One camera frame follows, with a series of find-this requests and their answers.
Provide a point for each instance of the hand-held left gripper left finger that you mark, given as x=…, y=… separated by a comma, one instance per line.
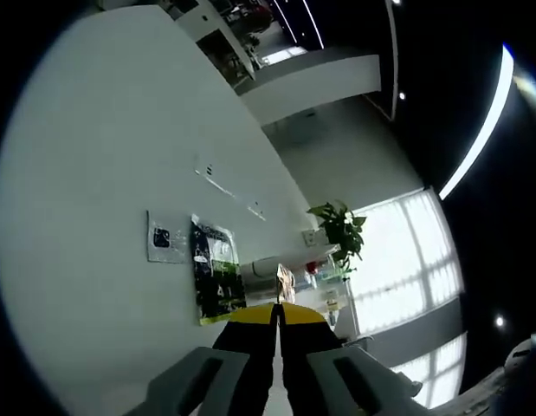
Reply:
x=246, y=368

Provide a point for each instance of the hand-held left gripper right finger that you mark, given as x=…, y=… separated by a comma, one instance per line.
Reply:
x=311, y=368

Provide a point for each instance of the small gold packet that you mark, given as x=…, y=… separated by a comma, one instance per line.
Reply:
x=286, y=284

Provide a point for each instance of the green and black packet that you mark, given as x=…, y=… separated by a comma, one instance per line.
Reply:
x=215, y=277

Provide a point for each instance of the green potted plant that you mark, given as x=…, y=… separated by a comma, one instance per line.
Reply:
x=341, y=234

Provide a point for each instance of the clear packet with dark square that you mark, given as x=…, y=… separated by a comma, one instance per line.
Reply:
x=172, y=242

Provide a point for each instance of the large bright window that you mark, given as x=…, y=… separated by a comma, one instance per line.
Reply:
x=402, y=242

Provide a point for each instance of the white chest device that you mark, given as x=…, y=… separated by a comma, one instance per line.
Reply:
x=521, y=353

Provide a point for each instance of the curved ceiling light strip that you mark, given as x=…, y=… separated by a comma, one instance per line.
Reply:
x=479, y=130

